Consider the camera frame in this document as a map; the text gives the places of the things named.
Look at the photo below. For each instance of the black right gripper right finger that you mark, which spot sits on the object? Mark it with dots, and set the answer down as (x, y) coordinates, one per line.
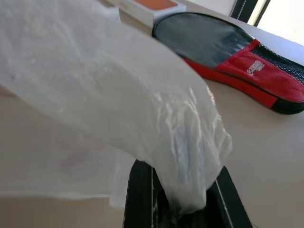
(228, 204)

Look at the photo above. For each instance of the white box with orange lid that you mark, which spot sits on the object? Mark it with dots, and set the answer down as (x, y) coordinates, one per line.
(152, 9)

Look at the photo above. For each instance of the black chair with white stitching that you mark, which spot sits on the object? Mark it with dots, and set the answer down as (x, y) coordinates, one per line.
(249, 9)

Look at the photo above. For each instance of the translucent white plastic bag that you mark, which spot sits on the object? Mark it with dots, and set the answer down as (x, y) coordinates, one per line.
(95, 95)

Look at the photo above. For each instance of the red black paddle case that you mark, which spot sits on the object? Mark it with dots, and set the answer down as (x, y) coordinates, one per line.
(228, 59)

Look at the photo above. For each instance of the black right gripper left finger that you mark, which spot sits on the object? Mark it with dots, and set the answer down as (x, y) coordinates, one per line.
(139, 194)

